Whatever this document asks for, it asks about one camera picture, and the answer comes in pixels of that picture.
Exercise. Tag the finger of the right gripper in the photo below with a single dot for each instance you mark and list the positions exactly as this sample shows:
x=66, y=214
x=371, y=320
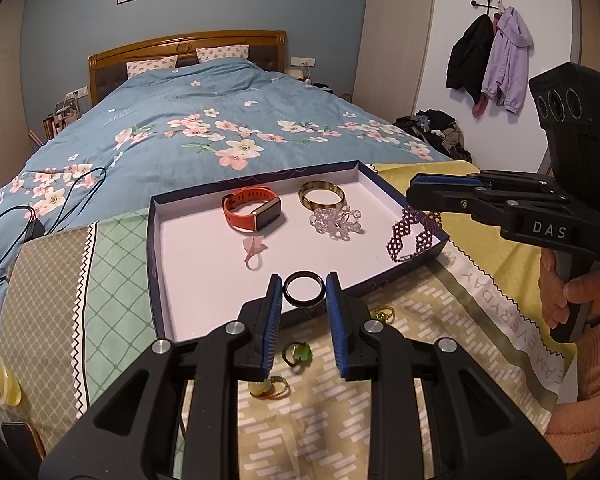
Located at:
x=455, y=197
x=445, y=179

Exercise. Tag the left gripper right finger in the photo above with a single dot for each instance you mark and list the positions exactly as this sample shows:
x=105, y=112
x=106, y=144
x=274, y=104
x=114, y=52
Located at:
x=432, y=400

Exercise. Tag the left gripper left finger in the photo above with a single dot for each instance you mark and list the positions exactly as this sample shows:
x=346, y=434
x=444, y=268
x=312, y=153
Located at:
x=130, y=431

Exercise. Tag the tortoiseshell bangle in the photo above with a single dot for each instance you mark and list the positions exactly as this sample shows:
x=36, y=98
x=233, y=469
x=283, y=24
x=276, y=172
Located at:
x=319, y=194

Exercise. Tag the black ring bangle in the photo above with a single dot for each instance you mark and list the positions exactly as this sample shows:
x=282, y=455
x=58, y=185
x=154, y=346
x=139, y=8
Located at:
x=304, y=289

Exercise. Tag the orange smart watch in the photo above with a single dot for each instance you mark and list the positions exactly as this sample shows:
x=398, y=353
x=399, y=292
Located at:
x=251, y=209

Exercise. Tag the right forearm pink sleeve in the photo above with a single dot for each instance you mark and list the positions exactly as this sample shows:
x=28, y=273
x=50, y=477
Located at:
x=574, y=429

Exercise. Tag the right hand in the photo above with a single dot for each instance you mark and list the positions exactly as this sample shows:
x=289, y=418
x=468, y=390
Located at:
x=557, y=294

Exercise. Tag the pile of dark clothes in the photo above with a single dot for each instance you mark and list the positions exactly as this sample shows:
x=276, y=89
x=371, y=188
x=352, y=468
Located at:
x=439, y=130

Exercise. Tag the black hanging jacket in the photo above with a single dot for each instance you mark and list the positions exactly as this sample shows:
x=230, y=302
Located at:
x=470, y=56

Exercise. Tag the lilac hanging jacket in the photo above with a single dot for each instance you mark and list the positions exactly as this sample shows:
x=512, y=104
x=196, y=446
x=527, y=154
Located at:
x=505, y=80

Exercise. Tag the patchwork yellow green cloth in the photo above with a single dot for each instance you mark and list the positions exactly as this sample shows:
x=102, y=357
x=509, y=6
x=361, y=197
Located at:
x=77, y=314

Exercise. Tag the shallow navy box lid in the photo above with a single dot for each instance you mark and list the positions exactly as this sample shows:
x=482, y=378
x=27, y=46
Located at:
x=197, y=272

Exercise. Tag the wooden headboard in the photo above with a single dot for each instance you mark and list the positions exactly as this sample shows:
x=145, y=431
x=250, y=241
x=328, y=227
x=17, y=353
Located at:
x=107, y=70

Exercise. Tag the blue floral duvet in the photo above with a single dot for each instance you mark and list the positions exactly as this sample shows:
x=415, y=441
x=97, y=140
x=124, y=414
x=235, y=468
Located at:
x=168, y=129

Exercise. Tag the right patterned pillow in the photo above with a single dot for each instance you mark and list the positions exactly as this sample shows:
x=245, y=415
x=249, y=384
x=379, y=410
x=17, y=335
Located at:
x=209, y=54

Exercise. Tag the patterned pillow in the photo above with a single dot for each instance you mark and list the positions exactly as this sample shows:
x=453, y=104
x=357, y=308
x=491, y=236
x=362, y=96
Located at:
x=209, y=54
x=135, y=68

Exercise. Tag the left patterned pillow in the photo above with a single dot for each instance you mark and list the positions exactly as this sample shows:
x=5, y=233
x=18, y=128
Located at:
x=135, y=68

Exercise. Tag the white wall socket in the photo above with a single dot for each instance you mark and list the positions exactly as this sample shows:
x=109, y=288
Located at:
x=302, y=62

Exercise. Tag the black wall coat hook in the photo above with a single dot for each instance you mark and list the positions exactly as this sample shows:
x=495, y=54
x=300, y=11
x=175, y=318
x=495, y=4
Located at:
x=495, y=7

